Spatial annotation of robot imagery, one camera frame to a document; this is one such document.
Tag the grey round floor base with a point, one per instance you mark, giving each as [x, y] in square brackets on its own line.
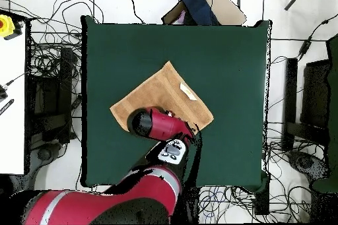
[45, 153]

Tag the green covered side table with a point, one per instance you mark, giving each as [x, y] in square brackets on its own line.
[333, 103]

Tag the black frame stand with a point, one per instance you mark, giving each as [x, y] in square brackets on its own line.
[315, 93]
[64, 90]

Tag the black upright post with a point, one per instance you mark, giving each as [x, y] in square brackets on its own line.
[262, 204]

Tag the orange-brown terry towel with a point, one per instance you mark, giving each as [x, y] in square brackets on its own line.
[163, 90]

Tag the white desk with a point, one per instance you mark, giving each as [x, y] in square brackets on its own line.
[12, 103]

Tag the brown cardboard box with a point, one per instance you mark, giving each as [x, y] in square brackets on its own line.
[224, 6]

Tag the navy blue cloth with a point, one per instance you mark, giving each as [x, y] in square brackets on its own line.
[198, 3]

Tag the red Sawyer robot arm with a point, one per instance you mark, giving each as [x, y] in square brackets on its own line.
[148, 190]

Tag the dark green tablecloth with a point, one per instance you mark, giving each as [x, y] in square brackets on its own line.
[224, 64]

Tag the yellow emergency stop button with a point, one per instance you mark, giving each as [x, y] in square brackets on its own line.
[5, 25]

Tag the small black desk device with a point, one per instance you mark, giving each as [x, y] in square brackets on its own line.
[2, 93]

